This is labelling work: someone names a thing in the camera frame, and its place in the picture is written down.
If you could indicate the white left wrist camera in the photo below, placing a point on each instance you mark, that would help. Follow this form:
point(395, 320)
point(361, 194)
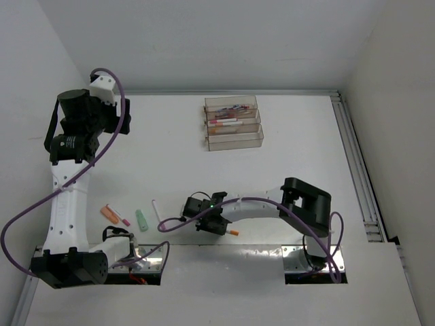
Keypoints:
point(103, 87)

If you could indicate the clear tiered organizer tray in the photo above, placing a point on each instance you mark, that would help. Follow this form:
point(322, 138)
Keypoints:
point(246, 136)

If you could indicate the white pen purple cap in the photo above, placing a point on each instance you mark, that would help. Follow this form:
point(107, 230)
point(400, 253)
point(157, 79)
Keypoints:
point(156, 211)

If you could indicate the blue ink refill pen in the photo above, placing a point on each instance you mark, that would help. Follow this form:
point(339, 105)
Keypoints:
point(220, 111)

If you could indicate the white front cover board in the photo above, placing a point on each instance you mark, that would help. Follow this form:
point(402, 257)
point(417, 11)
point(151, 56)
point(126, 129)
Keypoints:
point(238, 285)

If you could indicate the white pen orange cap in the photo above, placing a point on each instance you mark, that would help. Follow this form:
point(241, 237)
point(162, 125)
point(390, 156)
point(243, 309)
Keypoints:
point(232, 232)

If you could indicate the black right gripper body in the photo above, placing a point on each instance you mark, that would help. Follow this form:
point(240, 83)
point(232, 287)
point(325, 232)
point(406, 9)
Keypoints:
point(203, 223)

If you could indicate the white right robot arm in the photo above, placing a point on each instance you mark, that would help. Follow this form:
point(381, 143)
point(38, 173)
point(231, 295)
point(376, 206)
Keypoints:
point(298, 203)

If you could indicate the blue gel pen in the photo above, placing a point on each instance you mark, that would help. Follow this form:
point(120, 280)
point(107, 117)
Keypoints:
point(239, 107)

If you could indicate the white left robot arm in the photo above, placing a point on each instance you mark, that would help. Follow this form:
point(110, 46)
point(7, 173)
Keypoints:
point(67, 259)

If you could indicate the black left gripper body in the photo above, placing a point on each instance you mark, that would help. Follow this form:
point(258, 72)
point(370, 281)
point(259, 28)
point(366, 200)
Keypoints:
point(110, 122)

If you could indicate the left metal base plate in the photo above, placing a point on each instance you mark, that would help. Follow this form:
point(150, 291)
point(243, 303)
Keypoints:
point(150, 264)

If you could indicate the white pen pink cap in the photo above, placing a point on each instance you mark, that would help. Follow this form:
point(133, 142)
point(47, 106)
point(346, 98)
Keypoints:
point(222, 121)

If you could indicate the metal base plate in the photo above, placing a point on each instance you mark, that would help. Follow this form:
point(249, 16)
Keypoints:
point(150, 264)
point(296, 260)

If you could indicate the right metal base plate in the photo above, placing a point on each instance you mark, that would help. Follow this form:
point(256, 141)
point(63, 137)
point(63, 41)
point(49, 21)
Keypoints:
point(296, 260)

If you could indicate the pink cap pen under arm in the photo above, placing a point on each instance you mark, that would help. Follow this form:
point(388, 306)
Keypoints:
point(118, 215)

